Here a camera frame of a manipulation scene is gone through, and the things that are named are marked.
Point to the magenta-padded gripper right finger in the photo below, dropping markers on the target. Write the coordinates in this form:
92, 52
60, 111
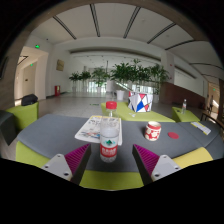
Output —
163, 166

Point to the framed wall picture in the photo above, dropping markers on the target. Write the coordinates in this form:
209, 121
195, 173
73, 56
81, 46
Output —
60, 65

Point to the black bag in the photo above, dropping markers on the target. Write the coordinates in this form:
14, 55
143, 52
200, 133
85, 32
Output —
29, 100

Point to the white box with coloured triangles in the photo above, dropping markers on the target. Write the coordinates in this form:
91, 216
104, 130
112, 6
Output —
140, 102

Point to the small clear water bottle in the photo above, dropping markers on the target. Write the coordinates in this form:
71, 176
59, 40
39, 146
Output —
184, 107

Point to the yellow and white brochure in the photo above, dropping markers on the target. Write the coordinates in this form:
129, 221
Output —
201, 128

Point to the red and white patterned cup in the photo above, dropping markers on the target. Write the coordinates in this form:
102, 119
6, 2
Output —
152, 131

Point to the small lime green table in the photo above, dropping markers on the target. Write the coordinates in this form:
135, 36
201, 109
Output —
186, 116

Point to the flat round red coaster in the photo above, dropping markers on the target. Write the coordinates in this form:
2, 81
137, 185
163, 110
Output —
173, 135

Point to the lime green seat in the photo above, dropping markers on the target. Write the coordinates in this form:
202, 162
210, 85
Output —
23, 116

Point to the red fire extinguisher cabinet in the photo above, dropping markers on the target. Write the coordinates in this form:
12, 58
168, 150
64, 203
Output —
57, 91

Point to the large lime green table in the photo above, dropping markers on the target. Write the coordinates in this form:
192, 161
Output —
146, 116

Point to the green exit sign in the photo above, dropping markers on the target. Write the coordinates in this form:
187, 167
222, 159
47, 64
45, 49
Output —
37, 46

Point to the printed magazine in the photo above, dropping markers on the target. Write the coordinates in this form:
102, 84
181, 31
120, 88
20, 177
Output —
88, 131

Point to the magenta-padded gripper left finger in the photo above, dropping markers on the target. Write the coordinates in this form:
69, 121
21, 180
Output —
60, 166

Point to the clear red-capped water bottle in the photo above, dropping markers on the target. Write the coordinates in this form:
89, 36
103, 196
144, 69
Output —
109, 140

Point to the potted green plants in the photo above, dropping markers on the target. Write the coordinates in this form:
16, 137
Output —
126, 73

